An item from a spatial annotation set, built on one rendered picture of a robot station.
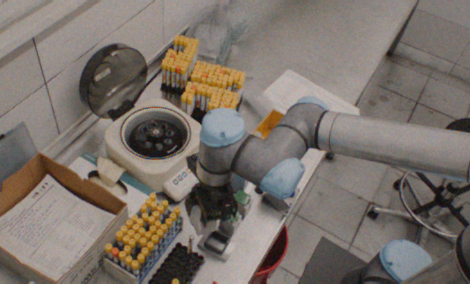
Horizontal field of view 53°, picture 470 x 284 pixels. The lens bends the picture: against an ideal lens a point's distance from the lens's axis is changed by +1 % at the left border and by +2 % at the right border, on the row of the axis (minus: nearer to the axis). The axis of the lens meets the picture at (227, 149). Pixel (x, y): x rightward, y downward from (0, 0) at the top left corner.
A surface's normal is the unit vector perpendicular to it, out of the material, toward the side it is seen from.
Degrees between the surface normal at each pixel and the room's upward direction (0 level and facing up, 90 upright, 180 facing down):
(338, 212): 0
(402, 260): 8
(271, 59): 0
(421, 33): 90
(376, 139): 50
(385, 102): 0
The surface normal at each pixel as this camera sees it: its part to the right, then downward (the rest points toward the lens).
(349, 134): -0.55, -0.10
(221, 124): 0.11, -0.62
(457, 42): -0.50, 0.64
